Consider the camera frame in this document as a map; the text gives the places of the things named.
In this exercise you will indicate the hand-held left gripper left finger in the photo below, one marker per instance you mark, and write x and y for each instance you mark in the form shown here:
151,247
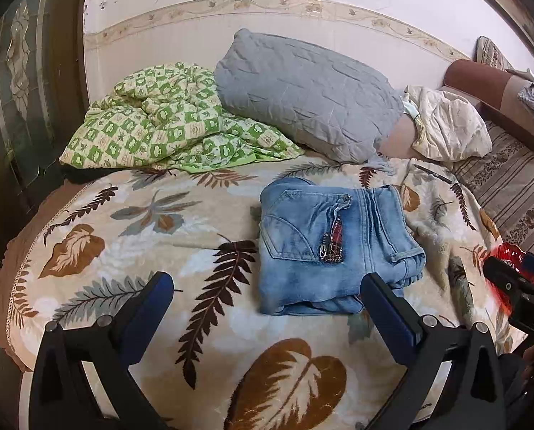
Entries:
148,311

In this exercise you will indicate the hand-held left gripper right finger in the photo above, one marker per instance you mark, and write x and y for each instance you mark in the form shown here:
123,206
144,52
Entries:
387,318

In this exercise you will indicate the blue denim pants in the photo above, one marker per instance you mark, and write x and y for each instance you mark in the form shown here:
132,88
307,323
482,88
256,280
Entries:
302,233

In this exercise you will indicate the leaf print blanket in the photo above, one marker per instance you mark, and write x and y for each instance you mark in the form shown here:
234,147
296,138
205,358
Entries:
159,233

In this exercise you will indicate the dark pen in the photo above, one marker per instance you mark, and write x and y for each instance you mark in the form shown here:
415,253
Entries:
432,173

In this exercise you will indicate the cream patterned cloth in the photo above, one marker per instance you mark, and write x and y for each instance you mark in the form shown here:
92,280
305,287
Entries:
450,121

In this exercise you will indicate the pink pillow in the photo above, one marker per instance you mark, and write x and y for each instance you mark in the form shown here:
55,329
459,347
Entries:
396,141

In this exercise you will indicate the green checked quilt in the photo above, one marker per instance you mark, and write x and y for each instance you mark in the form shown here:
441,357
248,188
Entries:
159,121

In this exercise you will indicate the white teal tag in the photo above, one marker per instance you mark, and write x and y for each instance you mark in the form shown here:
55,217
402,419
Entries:
411,108

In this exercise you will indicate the brown sofa backrest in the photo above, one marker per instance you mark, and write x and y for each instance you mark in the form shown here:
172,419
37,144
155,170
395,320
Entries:
472,78

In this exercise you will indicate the small patterned cushion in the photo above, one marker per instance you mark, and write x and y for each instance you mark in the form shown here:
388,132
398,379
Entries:
490,51

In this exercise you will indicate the grey quilted pillow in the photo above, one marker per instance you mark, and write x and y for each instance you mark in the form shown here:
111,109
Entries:
302,94

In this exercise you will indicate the dark glass panel door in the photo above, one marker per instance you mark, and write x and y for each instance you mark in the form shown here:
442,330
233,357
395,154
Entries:
20,76

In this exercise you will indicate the framed wall picture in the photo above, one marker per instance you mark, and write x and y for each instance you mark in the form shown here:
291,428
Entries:
517,18

